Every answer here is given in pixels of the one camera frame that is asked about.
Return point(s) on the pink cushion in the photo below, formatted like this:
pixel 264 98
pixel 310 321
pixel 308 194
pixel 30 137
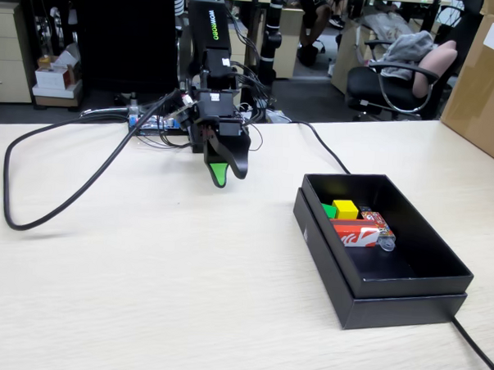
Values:
pixel 434 66

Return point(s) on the grey cloth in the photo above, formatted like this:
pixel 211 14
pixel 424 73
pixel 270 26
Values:
pixel 408 48

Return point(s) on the beige desk side cabinet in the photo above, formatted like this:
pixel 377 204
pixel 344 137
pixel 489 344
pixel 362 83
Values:
pixel 292 43

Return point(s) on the black pole with white bands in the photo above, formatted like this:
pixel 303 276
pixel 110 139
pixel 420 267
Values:
pixel 270 38

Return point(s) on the large black monitor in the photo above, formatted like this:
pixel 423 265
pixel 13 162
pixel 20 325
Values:
pixel 126 36

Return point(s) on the black cardboard box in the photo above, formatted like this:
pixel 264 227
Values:
pixel 391 265

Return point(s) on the striped white tube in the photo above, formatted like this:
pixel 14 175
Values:
pixel 179 2

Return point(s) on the seated person's legs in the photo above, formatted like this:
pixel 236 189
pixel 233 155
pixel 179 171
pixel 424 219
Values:
pixel 315 28

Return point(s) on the green wooden cube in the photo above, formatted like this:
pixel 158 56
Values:
pixel 327 211

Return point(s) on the beige drawer cabinet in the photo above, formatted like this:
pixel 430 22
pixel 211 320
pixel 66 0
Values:
pixel 11 52

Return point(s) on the beige cabinet with keyhole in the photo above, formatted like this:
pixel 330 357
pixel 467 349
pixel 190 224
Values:
pixel 236 49

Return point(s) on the yellow wooden cube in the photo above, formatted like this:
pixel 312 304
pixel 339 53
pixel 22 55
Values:
pixel 346 210

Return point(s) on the controller board with red light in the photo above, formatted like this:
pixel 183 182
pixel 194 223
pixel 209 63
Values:
pixel 151 123

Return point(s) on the black office chair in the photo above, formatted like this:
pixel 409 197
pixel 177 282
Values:
pixel 362 81

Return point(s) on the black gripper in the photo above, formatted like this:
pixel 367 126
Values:
pixel 213 107

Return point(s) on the white carton with red side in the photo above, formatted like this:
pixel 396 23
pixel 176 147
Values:
pixel 51 78

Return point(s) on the flat white brown box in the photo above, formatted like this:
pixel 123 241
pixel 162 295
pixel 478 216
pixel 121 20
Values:
pixel 54 98

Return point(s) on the orange box with white logo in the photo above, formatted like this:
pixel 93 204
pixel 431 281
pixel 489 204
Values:
pixel 355 237

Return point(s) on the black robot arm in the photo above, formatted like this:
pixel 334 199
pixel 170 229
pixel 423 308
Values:
pixel 209 27

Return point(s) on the colourful printed usb stick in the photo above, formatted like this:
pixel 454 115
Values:
pixel 376 218

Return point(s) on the black open box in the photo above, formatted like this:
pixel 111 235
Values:
pixel 405 312

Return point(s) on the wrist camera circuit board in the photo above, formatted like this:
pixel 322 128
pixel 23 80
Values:
pixel 184 108

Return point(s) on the large brown cardboard box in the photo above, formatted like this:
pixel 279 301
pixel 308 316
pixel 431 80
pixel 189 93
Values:
pixel 480 101

